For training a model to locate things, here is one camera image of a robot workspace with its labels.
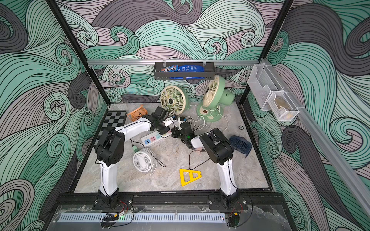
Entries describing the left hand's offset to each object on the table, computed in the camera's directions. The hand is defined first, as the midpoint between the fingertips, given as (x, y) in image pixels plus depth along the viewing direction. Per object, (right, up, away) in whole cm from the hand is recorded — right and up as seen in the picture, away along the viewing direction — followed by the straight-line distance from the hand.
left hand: (166, 124), depth 98 cm
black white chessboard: (-40, +4, +8) cm, 41 cm away
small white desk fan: (-9, -19, -20) cm, 29 cm away
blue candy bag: (+12, +37, -5) cm, 40 cm away
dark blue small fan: (+45, -10, -16) cm, 49 cm away
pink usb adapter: (+20, -12, -22) cm, 32 cm away
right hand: (+4, -4, +3) cm, 6 cm away
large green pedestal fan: (+31, +18, -12) cm, 38 cm away
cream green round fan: (+6, +18, +9) cm, 21 cm away
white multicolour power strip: (-9, -9, -2) cm, 13 cm away
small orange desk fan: (-22, +8, +7) cm, 24 cm away
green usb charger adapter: (-18, -15, -10) cm, 25 cm away
